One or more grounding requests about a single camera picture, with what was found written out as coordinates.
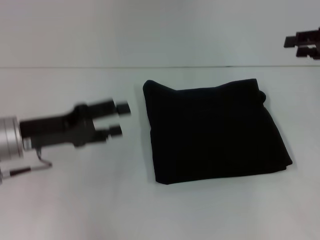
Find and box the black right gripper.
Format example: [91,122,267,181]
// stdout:
[283,27,320,61]

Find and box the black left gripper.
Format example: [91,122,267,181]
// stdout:
[19,98,133,149]

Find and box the black t-shirt with FREE print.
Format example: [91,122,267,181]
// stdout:
[142,78,294,186]

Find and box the dark left arm cable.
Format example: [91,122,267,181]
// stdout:
[0,147,53,180]

